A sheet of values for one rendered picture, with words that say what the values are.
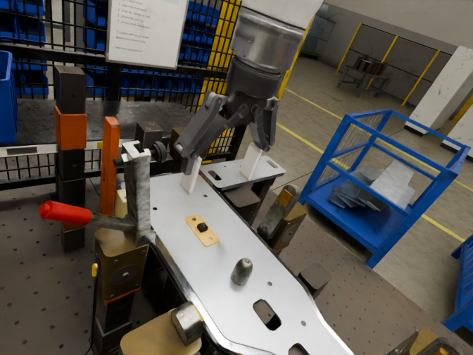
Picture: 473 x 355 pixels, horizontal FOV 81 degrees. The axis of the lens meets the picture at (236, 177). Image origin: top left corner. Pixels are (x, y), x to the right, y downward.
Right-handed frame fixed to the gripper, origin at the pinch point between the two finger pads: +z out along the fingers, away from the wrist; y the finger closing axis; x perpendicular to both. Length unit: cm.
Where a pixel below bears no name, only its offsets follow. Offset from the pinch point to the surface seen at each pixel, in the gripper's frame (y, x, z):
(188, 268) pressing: 7.3, 6.7, 13.6
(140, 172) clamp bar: 16.2, 1.8, -5.4
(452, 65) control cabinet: -763, -153, -48
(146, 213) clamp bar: 14.3, 1.8, 2.5
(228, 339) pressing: 8.4, 20.0, 13.6
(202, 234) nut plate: 0.8, 1.4, 13.3
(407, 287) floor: -196, 45, 114
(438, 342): -13.8, 38.9, 4.3
